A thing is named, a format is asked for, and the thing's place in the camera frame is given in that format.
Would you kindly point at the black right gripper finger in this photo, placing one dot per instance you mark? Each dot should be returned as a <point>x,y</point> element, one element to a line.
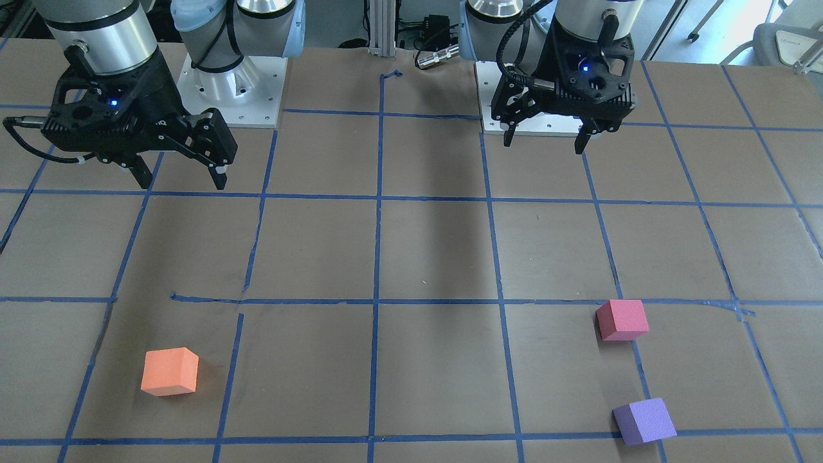
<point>138,168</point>
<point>205,138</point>

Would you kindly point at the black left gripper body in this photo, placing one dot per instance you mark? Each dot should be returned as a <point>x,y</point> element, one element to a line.
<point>548,62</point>

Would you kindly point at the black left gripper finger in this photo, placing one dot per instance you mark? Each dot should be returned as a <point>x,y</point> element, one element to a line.
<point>511,126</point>
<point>586,132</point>

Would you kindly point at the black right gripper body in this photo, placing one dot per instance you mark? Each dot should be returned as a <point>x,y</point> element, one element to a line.
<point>153,96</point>

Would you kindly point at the orange foam block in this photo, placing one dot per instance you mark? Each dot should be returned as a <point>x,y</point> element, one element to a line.
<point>170,372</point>

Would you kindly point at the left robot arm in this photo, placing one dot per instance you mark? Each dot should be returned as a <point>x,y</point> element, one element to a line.
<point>483,23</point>

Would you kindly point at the grey office chair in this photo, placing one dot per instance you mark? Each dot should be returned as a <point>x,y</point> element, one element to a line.
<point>794,37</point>

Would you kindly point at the red foam block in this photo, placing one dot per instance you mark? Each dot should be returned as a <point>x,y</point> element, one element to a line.
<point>622,320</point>

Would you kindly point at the purple foam block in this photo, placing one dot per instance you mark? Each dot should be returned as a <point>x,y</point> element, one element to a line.
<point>643,422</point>

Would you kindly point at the silver cable connector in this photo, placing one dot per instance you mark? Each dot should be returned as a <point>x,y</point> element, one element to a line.
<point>436,58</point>

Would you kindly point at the aluminium frame post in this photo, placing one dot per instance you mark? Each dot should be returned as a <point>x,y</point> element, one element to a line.
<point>382,27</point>

